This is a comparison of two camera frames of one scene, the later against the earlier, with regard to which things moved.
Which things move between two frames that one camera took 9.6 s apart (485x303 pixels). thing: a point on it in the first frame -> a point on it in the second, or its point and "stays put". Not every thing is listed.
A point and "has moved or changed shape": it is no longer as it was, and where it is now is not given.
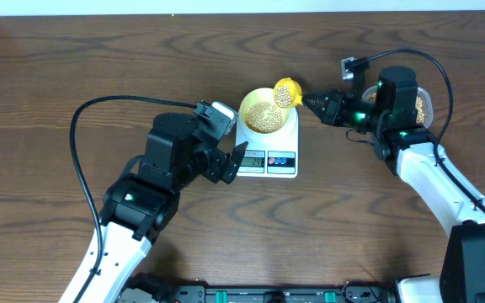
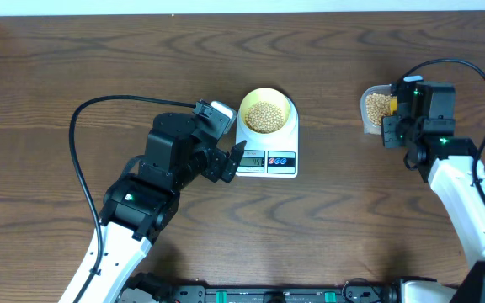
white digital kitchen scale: (277, 158) stays put
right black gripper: (333, 113) -> (390, 138)
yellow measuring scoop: (287, 93) has moved or changed shape
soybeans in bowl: (264, 118) stays put
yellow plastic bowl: (260, 114) stays put
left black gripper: (221, 167) stays put
